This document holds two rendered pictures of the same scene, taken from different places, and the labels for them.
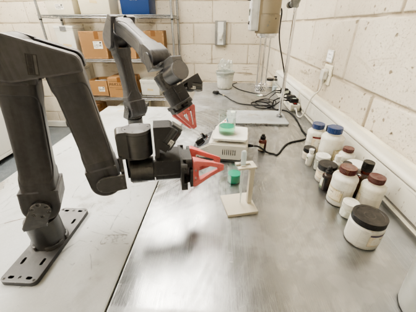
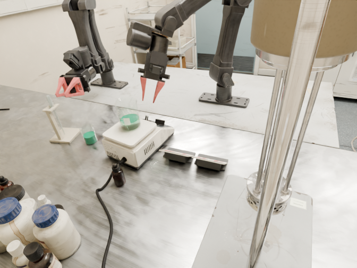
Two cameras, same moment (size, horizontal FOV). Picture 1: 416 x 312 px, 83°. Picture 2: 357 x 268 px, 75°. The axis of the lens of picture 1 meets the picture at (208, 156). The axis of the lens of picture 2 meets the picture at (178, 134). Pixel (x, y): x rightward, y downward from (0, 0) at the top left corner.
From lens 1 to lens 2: 1.26 m
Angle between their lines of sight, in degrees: 91
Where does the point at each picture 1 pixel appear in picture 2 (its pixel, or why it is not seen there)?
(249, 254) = (34, 130)
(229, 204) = (69, 130)
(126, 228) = (96, 98)
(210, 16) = not seen: outside the picture
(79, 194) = (139, 85)
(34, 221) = not seen: hidden behind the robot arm
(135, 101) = (213, 65)
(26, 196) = not seen: hidden behind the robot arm
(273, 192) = (54, 158)
